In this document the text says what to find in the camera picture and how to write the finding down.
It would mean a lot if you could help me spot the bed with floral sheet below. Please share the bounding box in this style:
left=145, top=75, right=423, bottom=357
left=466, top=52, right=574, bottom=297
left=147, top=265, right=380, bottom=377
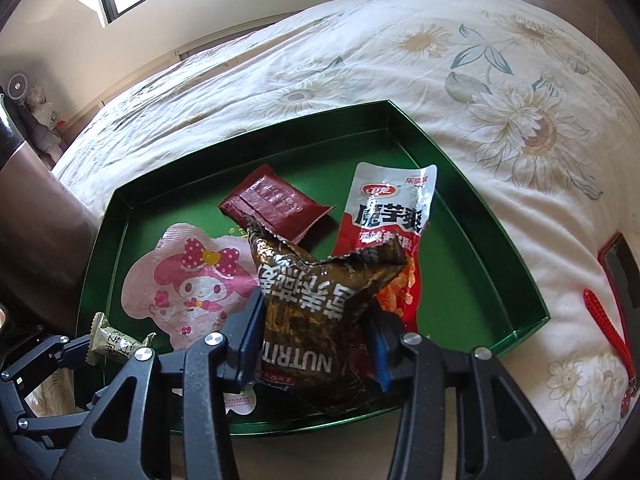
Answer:
left=25, top=0, right=640, bottom=480

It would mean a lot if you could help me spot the dark red snack packet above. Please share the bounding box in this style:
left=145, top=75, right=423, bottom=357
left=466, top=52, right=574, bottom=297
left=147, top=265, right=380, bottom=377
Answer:
left=217, top=164, right=338, bottom=246

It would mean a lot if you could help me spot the phone in red case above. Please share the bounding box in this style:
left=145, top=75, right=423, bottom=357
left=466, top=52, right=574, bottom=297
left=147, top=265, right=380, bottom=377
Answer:
left=597, top=232, right=640, bottom=321

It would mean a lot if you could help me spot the red braided strap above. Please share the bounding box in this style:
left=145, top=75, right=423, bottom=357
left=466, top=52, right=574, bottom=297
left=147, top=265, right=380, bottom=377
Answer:
left=583, top=288, right=640, bottom=418

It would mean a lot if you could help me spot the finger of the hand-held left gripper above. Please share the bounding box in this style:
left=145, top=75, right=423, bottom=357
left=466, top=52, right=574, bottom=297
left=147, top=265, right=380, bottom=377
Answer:
left=50, top=333, right=96, bottom=370

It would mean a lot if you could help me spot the pink cartoon snack pouch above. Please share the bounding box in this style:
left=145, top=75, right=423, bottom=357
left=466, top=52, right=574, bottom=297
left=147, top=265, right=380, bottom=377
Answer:
left=121, top=222, right=261, bottom=416

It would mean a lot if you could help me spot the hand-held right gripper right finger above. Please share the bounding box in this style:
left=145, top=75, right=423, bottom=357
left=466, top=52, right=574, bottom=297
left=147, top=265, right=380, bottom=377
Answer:
left=362, top=310, right=576, bottom=480

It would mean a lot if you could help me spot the small green candy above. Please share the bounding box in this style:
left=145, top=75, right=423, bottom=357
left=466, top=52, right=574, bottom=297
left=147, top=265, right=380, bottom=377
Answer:
left=85, top=311, right=157, bottom=367

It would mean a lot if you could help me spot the small white fan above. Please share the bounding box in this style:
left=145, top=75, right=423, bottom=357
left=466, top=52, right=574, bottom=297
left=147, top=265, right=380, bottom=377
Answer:
left=6, top=72, right=32, bottom=103

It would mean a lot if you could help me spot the red and white snack pouch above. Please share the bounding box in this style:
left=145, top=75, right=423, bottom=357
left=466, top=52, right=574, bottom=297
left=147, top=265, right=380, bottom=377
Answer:
left=332, top=161, right=438, bottom=331

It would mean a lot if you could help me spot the green box tray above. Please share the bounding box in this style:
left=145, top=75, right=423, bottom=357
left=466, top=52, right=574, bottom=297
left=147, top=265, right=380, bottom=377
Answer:
left=75, top=100, right=551, bottom=438

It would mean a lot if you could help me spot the brown snack bag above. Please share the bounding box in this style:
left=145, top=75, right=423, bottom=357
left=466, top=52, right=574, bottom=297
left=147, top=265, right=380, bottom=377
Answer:
left=245, top=215, right=408, bottom=416

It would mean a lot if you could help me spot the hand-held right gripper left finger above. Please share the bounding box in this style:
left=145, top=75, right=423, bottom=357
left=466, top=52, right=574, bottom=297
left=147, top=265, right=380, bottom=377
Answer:
left=62, top=287, right=266, bottom=480

